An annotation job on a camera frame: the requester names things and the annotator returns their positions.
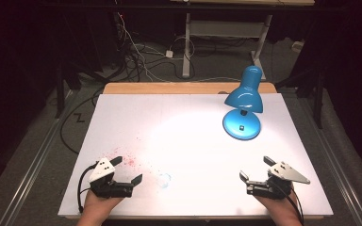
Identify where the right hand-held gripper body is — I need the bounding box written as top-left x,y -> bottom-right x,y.
246,161 -> 311,201

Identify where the blue desk lamp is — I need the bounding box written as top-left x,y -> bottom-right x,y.
222,65 -> 264,141

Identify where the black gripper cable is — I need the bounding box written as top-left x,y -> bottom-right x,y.
76,164 -> 97,215
276,180 -> 305,226

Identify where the person's right hand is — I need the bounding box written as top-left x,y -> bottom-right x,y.
254,190 -> 304,226

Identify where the white floor cable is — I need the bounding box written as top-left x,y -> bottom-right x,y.
115,11 -> 171,83

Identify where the metal floor rail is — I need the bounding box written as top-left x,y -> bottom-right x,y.
0,89 -> 78,226
282,92 -> 362,226

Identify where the white table cover sheet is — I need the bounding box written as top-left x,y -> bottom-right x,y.
58,92 -> 335,219

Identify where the long black floor cable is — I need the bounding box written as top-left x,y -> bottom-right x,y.
58,90 -> 106,155

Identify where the tangle of black cables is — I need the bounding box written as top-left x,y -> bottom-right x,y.
109,37 -> 189,83

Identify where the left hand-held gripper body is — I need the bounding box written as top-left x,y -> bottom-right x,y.
89,156 -> 135,200

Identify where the person's left hand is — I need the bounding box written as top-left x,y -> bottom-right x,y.
75,189 -> 124,226

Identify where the white metal desk frame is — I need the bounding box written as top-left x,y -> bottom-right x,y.
169,0 -> 316,80

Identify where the black stand leg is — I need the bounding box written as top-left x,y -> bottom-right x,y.
55,60 -> 66,120
313,71 -> 325,130

